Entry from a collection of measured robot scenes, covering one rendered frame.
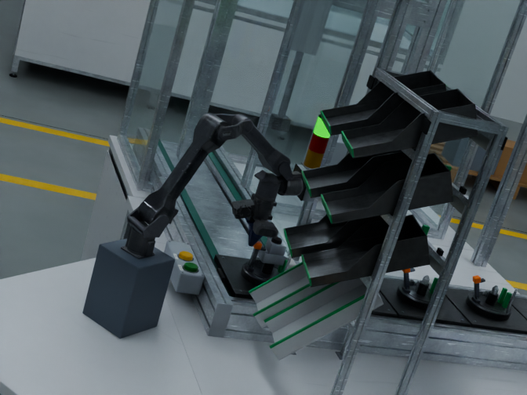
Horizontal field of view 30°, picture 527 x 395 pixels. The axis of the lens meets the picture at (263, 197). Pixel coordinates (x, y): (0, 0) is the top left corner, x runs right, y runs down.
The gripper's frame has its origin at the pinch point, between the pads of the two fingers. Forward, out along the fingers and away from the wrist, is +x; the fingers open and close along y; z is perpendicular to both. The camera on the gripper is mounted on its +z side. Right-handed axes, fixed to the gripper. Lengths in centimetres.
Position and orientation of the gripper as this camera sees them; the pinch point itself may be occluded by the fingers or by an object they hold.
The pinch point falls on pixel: (253, 234)
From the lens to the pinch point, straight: 270.7
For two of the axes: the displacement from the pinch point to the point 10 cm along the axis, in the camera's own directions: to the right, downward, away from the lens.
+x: -2.8, 9.1, 3.2
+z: -9.2, -1.6, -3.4
